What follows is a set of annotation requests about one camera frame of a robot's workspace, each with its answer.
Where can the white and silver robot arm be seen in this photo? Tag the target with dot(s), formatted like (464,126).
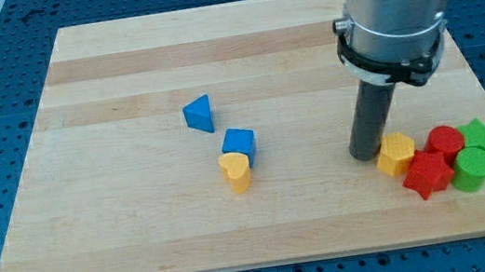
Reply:
(384,42)

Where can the blue cube block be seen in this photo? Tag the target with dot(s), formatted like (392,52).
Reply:
(240,141)

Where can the blue triangle block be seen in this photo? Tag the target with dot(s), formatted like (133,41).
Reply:
(198,114)

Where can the yellow heart block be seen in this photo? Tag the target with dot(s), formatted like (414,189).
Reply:
(235,169)

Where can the light wooden board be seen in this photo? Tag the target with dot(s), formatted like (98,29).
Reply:
(115,181)

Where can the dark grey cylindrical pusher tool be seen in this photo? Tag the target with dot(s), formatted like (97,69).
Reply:
(372,109)

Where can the yellow hexagon block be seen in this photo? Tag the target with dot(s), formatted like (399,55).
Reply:
(396,154)

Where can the red star block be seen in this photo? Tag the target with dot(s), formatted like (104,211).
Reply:
(428,173)

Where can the red cylinder block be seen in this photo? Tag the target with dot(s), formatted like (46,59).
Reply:
(447,140)

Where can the green star block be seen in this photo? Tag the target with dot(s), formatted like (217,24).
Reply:
(474,134)

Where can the green cylinder block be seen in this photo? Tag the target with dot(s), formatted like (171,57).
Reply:
(469,168)

